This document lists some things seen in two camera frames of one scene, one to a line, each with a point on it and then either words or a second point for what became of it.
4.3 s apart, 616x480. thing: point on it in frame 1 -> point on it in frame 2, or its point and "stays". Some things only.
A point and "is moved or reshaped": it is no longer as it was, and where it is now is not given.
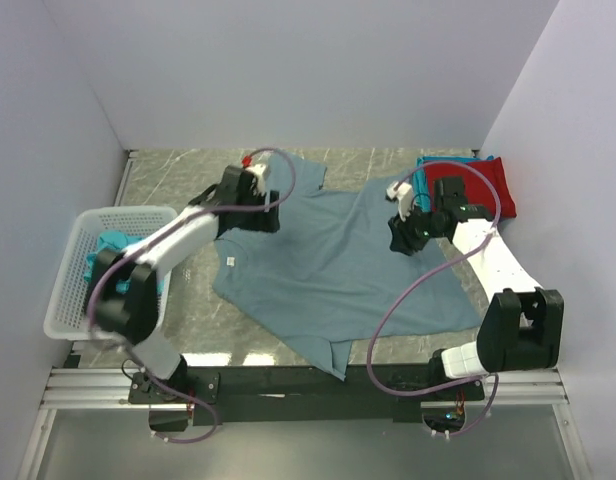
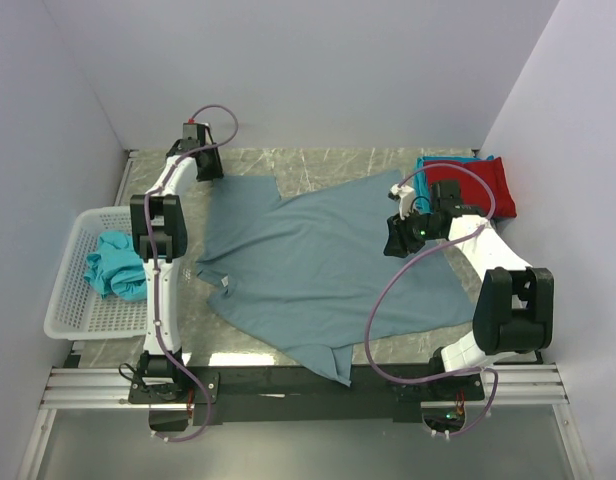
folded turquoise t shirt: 420,192 stays
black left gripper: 265,221 -> 217,171
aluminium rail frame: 111,388 stays
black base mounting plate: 224,395 stays
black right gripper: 402,239 stays
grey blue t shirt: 329,275 is moved or reshaped
